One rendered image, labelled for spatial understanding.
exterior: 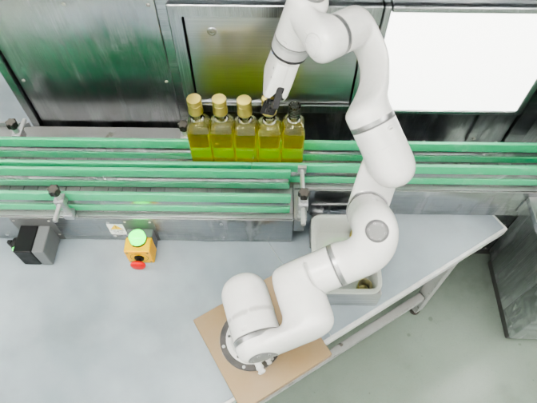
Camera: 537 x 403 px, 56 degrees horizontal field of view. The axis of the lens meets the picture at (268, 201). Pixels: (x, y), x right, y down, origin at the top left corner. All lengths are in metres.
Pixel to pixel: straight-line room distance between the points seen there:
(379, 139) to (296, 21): 0.26
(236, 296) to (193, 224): 0.40
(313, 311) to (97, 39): 0.82
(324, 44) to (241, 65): 0.41
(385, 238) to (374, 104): 0.24
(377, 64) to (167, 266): 0.79
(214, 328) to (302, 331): 0.41
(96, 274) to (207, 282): 0.30
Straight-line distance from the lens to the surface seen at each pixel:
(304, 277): 0.97
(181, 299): 1.37
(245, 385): 1.27
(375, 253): 0.93
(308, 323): 0.94
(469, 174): 1.42
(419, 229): 1.50
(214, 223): 1.33
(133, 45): 1.32
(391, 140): 0.92
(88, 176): 1.39
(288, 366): 1.27
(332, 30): 0.90
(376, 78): 0.96
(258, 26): 1.19
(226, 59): 1.26
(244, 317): 0.98
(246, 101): 1.16
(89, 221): 1.41
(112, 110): 1.51
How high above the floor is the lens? 2.01
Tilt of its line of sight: 59 degrees down
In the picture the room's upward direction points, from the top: straight up
